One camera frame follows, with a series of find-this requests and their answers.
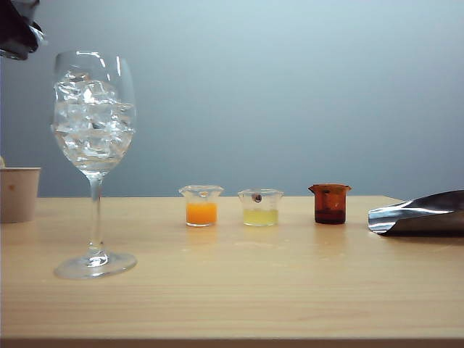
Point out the stainless steel ice scoop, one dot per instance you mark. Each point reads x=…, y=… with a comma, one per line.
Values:
x=417, y=217

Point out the amber glass measuring cup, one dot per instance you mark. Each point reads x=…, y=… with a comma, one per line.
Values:
x=329, y=208

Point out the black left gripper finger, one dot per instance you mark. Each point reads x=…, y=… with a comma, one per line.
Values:
x=16, y=25

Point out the clear cup with orange juice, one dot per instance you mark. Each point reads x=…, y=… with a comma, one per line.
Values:
x=201, y=214

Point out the smoked grey measuring cup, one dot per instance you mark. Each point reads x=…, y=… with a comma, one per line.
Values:
x=11, y=54

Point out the beige paper cup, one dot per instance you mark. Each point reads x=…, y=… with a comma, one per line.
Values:
x=18, y=195

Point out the wine glass with ice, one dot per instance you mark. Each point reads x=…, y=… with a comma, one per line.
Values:
x=95, y=145

